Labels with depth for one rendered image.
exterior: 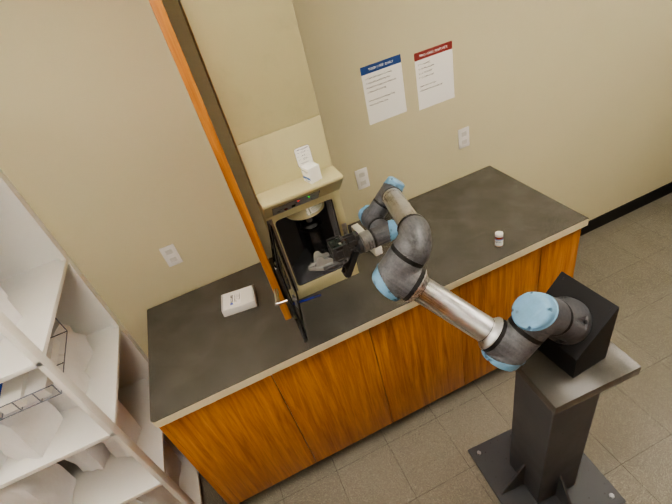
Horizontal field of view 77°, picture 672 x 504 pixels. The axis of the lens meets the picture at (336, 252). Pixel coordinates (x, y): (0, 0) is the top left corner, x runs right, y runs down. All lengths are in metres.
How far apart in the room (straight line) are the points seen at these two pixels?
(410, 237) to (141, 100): 1.22
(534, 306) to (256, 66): 1.13
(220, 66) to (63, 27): 0.64
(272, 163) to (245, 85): 0.28
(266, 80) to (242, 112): 0.13
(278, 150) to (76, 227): 0.99
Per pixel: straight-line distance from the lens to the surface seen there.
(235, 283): 2.19
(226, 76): 1.49
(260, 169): 1.60
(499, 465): 2.45
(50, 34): 1.92
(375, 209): 1.61
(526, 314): 1.35
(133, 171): 2.02
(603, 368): 1.65
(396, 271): 1.26
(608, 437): 2.63
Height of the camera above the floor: 2.23
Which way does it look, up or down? 37 degrees down
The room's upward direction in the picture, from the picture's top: 16 degrees counter-clockwise
